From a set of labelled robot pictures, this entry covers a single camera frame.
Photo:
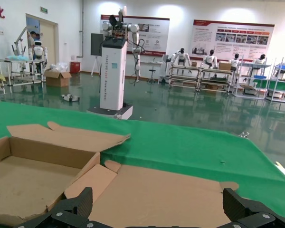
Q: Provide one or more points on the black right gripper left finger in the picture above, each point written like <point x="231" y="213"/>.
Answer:
<point x="71" y="211"/>

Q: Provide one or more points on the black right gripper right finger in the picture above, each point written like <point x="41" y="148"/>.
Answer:
<point x="249" y="211"/>

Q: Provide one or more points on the torn-rim open cardboard box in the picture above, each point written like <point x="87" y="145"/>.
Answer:
<point x="26" y="180"/>

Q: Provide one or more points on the open brown cardboard box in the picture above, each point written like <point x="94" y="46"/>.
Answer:
<point x="161" y="197"/>

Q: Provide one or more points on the white metal parts pile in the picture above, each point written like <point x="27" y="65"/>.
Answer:
<point x="70" y="97"/>

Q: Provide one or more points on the open cardboard floor box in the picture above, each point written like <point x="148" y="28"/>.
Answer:
<point x="57" y="79"/>

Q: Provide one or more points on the closed brown cardboard box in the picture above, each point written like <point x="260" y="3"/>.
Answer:
<point x="225" y="65"/>

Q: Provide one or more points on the small brown cardboard box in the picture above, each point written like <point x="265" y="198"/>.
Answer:
<point x="194" y="63"/>

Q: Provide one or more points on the metal binder clip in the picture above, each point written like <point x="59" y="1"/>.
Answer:
<point x="118" y="116"/>
<point x="244" y="134"/>

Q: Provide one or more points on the green table cloth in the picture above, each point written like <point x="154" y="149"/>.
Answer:
<point x="180" y="147"/>

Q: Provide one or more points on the white pipe shelf rack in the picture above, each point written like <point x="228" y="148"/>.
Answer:
<point x="215" y="82"/>
<point x="184" y="77"/>
<point x="281" y="85"/>
<point x="251" y="92"/>

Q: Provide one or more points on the blue plastic bin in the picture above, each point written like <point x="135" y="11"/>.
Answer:
<point x="260" y="76"/>

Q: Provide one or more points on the red bin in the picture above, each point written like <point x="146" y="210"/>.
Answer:
<point x="75" y="67"/>

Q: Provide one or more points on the clear plastic bags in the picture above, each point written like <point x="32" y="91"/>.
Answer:
<point x="59" y="66"/>

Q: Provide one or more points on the white tower robot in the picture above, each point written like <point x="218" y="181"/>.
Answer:
<point x="112" y="71"/>

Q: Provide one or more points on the black stool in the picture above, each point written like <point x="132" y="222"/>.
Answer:
<point x="152" y="70"/>

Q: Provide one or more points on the blue cloth pile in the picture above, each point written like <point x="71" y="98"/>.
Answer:
<point x="16" y="57"/>

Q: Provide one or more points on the small white humanoid robot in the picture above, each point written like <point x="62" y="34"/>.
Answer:
<point x="38" y="50"/>

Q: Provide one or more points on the dark display screen on stand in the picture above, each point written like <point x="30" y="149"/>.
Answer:
<point x="96" y="44"/>

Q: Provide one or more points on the white desk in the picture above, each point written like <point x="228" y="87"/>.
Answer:
<point x="152" y="62"/>

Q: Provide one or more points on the beige door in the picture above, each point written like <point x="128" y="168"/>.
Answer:
<point x="48" y="40"/>

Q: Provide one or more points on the white lifting crane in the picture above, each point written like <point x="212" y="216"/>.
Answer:
<point x="20" y="40"/>

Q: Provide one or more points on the person in doorway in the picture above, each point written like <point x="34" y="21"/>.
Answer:
<point x="33" y="35"/>

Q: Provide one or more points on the wide photo info board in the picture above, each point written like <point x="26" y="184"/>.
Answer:
<point x="204" y="35"/>

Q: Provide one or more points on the red white info board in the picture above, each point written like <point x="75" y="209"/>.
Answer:
<point x="156" y="31"/>

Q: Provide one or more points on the green exit sign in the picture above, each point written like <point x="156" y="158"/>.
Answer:
<point x="44" y="9"/>

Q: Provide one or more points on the white pipe-frame table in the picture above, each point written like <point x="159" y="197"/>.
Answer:
<point x="14" y="60"/>

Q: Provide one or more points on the grey wall pipe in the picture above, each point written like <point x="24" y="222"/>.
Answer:
<point x="81" y="28"/>

